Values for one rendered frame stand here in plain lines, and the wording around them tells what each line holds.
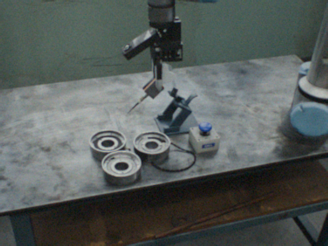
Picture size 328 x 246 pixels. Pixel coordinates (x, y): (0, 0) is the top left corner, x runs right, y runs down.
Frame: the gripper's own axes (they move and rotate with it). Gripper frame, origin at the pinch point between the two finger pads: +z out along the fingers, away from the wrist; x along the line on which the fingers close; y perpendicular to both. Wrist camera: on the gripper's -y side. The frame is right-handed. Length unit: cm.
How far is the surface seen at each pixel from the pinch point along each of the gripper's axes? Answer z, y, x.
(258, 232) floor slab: 96, 50, 21
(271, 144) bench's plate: 17.1, 32.2, -14.4
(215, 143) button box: 13.4, 14.2, -14.4
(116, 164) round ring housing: 12.9, -15.2, -18.4
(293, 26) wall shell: 55, 130, 163
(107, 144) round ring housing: 13.6, -16.5, -7.3
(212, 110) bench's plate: 15.6, 20.0, 6.3
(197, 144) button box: 12.7, 8.7, -14.7
